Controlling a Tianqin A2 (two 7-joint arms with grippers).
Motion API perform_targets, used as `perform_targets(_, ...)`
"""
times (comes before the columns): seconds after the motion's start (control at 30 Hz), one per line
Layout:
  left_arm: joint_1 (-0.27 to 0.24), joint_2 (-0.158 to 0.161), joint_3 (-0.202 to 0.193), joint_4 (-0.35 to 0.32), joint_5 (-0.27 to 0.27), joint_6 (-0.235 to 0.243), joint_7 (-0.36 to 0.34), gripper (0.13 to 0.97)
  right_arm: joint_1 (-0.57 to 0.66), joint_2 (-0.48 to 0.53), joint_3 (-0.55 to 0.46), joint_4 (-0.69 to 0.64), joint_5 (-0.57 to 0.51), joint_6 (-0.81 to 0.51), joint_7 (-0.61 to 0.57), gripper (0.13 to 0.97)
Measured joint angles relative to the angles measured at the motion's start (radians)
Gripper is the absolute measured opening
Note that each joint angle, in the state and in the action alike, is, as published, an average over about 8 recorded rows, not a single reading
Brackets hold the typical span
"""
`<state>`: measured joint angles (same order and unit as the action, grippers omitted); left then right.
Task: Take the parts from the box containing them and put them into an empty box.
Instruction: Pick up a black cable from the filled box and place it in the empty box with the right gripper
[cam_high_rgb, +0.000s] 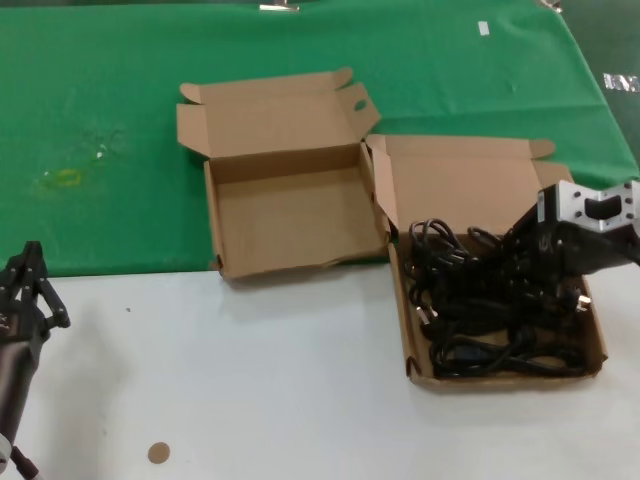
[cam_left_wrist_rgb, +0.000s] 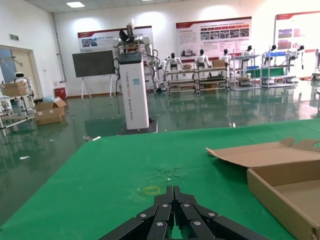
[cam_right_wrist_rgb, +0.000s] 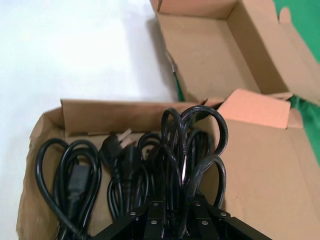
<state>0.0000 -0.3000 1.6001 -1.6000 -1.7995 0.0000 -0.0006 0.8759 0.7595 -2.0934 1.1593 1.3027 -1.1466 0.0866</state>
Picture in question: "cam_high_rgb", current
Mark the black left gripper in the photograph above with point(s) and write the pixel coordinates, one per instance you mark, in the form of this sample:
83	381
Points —
15	370

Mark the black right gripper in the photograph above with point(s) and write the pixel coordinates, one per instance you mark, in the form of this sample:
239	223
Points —
575	247

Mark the open brown cardboard box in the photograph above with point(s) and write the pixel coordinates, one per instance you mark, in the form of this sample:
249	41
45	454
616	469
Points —
460	190
290	215

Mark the clear tape patch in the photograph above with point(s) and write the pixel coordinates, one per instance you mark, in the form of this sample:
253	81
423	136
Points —
102	150

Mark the silver foil tape strip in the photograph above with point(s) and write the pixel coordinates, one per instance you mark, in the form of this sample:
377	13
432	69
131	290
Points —
620	82

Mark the green table cloth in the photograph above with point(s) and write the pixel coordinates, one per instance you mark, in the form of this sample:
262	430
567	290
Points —
100	75

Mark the brown cardboard disc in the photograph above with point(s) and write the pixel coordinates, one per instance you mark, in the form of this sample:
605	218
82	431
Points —
159	453

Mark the white tape piece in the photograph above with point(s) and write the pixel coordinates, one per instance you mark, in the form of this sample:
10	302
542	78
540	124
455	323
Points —
484	29

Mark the metal table clamp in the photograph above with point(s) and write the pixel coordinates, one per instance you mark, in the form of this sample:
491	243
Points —
280	7

